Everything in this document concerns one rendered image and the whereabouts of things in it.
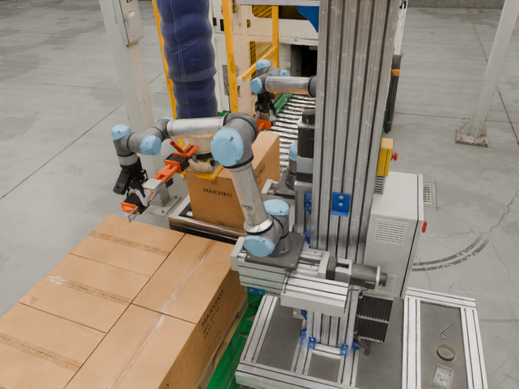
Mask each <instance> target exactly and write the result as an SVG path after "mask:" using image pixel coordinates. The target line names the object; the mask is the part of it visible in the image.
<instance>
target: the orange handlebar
mask: <svg viewBox="0 0 519 389"><path fill-rule="evenodd" d="M265 126H266V124H265V123H261V124H260V125H259V133H260V132H261V131H262V129H263V128H264V127H265ZM258 135H259V134H258ZM190 146H191V144H189V145H188V146H186V147H185V148H184V149H183V150H184V151H187V149H189V148H190ZM198 149H199V145H195V146H194V147H193V148H192V149H191V150H190V151H189V152H188V153H187V155H188V158H190V157H191V156H192V155H193V154H194V153H195V152H196V151H197V150H198ZM170 168H171V165H170V164H168V165H167V166H166V167H164V168H162V169H161V170H160V171H159V172H157V175H156V176H155V177H154V178H153V179H156V180H159V179H161V180H160V181H162V184H164V182H165V181H167V180H168V179H169V178H172V177H173V176H174V175H173V174H174V173H175V172H176V171H177V170H178V167H177V166H174V167H173V168H172V169H171V170H170ZM124 210H125V211H126V212H128V213H130V212H131V211H132V210H133V208H129V207H126V206H125V207H124Z"/></svg>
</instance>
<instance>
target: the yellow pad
mask: <svg viewBox="0 0 519 389"><path fill-rule="evenodd" d="M207 164H210V165H211V166H212V171H210V172H204V173H202V172H201V173H200V172H198V173H197V174H196V177H197V178H204V179H209V180H214V179H215V178H216V176H217V175H218V174H219V173H220V171H221V170H222V169H223V168H224V167H223V166H222V165H221V164H219V162H218V161H214V160H209V161H208V162H207Z"/></svg>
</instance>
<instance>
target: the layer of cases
mask: <svg viewBox="0 0 519 389"><path fill-rule="evenodd" d="M234 247H235V246H234V245H231V244H228V243H224V242H219V241H216V240H211V239H208V238H203V237H199V236H196V235H190V234H185V233H183V232H177V231H174V230H171V229H167V228H162V227H158V226H154V225H149V224H145V223H142V222H136V221H131V223H130V222H129V220H128V219H126V218H120V217H117V216H113V215H108V216H107V217H106V218H105V219H104V220H103V221H102V222H101V223H100V224H99V225H98V226H97V227H96V228H95V229H94V230H93V231H92V232H91V233H90V234H89V235H88V236H87V237H86V238H85V239H84V240H83V241H82V242H80V243H79V244H78V245H77V246H76V247H75V248H74V249H73V250H72V251H71V252H70V253H69V254H68V255H67V256H66V257H64V258H63V259H62V260H61V261H60V262H59V263H58V264H57V265H56V266H55V267H54V268H53V269H52V270H51V271H50V272H48V273H47V274H46V275H45V276H44V277H43V278H42V279H41V280H40V281H39V282H38V283H37V284H36V285H35V286H34V287H33V288H31V289H30V290H29V291H28V292H27V293H26V294H25V295H24V296H23V297H22V298H21V299H20V300H19V303H16V304H15V305H14V306H13V307H12V308H11V309H10V310H9V311H8V312H7V313H6V314H5V315H4V316H3V317H2V318H1V319H0V389H195V388H196V386H197V384H198V382H199V380H200V378H201V376H202V375H203V373H204V371H205V369H206V367H207V365H208V363H209V361H210V360H211V358H212V355H213V354H214V352H215V350H216V348H217V346H218V345H219V342H220V340H221V339H222V337H223V335H224V333H225V331H226V329H227V327H228V325H229V324H230V322H231V320H232V318H233V316H234V314H235V312H236V311H237V309H238V307H239V304H240V303H241V301H242V299H243V297H244V296H245V294H246V291H244V288H243V286H242V285H240V284H239V271H235V270H232V268H231V262H230V255H231V253H232V251H233V249H234Z"/></svg>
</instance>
